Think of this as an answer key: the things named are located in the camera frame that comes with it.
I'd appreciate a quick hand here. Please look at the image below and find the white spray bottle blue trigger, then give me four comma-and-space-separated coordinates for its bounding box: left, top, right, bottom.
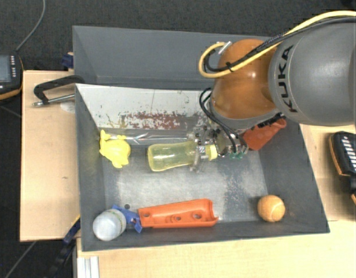
92, 204, 142, 242

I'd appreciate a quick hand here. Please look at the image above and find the pale wood board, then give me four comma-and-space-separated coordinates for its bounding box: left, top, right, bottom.
19, 69, 82, 242

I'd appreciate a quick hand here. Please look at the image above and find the yellow toy animal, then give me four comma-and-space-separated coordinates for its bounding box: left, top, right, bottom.
98, 129, 132, 169

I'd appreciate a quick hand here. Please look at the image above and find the orange plastic shell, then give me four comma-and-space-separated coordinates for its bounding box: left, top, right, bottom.
137, 198, 219, 229

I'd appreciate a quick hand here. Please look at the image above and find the yellow clear plastic bottle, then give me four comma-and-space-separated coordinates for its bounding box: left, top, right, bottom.
146, 140, 219, 173

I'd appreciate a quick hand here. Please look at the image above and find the orange tennis ball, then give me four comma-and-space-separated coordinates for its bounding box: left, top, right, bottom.
256, 194, 287, 223

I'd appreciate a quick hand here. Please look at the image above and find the grey metal bin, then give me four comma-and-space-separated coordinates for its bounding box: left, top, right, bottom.
72, 25, 331, 253

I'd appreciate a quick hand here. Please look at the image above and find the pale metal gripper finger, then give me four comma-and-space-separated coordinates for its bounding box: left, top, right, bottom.
190, 152, 205, 173
192, 127, 209, 149

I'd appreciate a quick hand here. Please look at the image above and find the orange plastic cup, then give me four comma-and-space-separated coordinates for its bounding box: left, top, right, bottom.
242, 118, 288, 152

